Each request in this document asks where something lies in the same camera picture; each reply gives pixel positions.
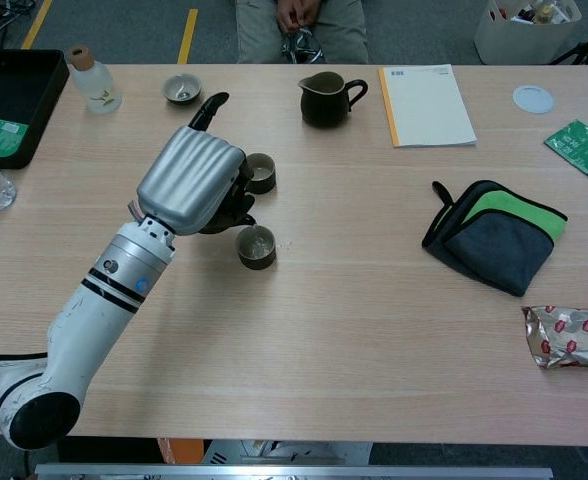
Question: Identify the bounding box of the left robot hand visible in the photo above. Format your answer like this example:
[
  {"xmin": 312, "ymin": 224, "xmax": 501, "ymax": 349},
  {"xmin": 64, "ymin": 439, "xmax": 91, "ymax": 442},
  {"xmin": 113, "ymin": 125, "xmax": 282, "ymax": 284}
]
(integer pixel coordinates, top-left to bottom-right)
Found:
[{"xmin": 136, "ymin": 91, "xmax": 258, "ymax": 236}]

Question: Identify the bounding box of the white robot base unit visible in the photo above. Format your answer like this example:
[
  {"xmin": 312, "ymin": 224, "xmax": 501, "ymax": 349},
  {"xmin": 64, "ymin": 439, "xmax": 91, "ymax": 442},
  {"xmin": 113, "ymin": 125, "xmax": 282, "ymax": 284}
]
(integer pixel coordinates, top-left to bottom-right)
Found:
[{"xmin": 203, "ymin": 439, "xmax": 373, "ymax": 466}]

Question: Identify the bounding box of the grey tea cup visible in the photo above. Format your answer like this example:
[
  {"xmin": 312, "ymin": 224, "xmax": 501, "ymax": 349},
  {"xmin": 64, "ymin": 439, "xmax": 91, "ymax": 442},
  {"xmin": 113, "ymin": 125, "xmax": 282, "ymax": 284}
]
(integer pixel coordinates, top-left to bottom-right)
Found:
[
  {"xmin": 234, "ymin": 224, "xmax": 278, "ymax": 270},
  {"xmin": 243, "ymin": 152, "xmax": 278, "ymax": 196}
]

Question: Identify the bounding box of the flared grey tea bowl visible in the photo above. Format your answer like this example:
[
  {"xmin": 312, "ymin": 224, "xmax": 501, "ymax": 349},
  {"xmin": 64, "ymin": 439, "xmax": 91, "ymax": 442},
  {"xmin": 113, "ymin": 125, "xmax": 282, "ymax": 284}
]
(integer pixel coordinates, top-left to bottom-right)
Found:
[{"xmin": 161, "ymin": 72, "xmax": 204, "ymax": 107}]

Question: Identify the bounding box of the glass bottle with cork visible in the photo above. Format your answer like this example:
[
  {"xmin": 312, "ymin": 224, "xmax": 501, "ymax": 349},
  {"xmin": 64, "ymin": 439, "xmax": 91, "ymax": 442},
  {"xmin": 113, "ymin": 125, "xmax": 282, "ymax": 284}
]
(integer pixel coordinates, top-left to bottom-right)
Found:
[{"xmin": 66, "ymin": 44, "xmax": 124, "ymax": 115}]

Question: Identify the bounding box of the dark ceramic pitcher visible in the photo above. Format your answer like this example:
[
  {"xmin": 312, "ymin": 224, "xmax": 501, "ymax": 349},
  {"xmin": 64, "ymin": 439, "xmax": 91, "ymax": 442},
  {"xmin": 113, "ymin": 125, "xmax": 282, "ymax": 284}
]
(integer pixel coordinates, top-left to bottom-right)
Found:
[{"xmin": 297, "ymin": 71, "xmax": 369, "ymax": 129}]

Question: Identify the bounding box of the seated person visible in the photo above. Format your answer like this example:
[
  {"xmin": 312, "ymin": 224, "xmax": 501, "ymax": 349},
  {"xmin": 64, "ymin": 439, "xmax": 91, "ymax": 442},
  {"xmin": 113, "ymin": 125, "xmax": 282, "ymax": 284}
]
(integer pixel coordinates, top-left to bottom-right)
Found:
[{"xmin": 233, "ymin": 0, "xmax": 370, "ymax": 65}]

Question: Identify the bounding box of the green tea packet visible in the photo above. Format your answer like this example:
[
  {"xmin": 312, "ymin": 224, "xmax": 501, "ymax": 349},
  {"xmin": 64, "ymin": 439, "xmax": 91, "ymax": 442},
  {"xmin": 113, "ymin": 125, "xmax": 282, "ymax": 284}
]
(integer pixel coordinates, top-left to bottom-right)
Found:
[
  {"xmin": 0, "ymin": 118, "xmax": 29, "ymax": 159},
  {"xmin": 543, "ymin": 118, "xmax": 588, "ymax": 178}
]

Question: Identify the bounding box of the black plastic tray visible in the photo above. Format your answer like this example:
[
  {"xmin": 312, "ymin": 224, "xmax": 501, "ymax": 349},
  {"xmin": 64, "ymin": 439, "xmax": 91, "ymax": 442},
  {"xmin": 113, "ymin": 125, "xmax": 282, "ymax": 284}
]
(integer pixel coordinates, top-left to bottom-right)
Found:
[{"xmin": 0, "ymin": 48, "xmax": 70, "ymax": 170}]

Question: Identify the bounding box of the white booklet yellow spine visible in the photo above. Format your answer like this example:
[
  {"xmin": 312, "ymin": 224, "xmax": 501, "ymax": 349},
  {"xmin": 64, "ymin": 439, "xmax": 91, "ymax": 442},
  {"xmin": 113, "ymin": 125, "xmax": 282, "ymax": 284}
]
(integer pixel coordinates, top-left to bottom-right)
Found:
[{"xmin": 377, "ymin": 63, "xmax": 478, "ymax": 150}]

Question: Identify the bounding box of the orange panel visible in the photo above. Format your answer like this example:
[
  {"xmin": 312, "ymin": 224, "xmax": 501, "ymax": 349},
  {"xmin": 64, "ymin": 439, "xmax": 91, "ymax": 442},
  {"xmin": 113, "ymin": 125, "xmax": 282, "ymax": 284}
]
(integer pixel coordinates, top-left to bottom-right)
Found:
[{"xmin": 156, "ymin": 437, "xmax": 205, "ymax": 466}]

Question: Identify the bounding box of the blue green folded cloth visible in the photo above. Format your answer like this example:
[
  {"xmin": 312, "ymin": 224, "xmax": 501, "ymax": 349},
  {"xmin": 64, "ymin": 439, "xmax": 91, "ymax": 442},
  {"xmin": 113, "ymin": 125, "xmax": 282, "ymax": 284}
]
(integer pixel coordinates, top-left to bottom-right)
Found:
[{"xmin": 421, "ymin": 179, "xmax": 569, "ymax": 298}]

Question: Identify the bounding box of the white round table cap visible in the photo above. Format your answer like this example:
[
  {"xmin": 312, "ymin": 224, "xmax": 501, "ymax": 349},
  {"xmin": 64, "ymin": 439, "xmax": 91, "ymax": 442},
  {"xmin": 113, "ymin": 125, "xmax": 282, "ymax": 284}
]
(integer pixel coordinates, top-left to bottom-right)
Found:
[{"xmin": 512, "ymin": 84, "xmax": 556, "ymax": 115}]

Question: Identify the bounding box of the white storage bin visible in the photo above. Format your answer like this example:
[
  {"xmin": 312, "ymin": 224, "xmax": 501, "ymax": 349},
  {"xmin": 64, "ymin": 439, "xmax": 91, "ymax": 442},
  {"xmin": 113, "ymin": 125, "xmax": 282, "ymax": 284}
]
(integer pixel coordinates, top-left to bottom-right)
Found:
[{"xmin": 473, "ymin": 0, "xmax": 584, "ymax": 65}]

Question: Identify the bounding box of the silver foil snack bag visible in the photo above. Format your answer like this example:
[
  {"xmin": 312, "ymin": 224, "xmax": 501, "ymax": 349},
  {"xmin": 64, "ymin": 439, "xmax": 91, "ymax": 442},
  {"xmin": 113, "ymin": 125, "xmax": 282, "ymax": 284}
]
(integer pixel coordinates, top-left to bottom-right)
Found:
[{"xmin": 521, "ymin": 304, "xmax": 588, "ymax": 370}]

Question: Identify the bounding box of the black tripod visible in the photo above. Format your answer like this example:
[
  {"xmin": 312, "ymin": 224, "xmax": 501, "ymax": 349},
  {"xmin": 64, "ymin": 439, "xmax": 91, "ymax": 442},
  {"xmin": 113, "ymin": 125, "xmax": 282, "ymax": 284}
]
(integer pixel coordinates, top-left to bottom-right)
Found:
[{"xmin": 548, "ymin": 0, "xmax": 588, "ymax": 66}]

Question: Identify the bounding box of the chrome metal frame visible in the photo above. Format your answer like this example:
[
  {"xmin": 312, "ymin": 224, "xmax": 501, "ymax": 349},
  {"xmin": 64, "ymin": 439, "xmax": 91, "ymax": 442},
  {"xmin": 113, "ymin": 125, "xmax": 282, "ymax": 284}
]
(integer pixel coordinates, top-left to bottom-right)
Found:
[{"xmin": 279, "ymin": 27, "xmax": 325, "ymax": 64}]

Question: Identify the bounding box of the aluminium profile rail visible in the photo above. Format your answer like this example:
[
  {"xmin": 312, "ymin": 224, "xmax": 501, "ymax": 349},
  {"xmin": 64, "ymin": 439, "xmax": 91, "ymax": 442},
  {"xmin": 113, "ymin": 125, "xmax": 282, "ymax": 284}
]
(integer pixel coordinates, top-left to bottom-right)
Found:
[{"xmin": 34, "ymin": 464, "xmax": 554, "ymax": 480}]

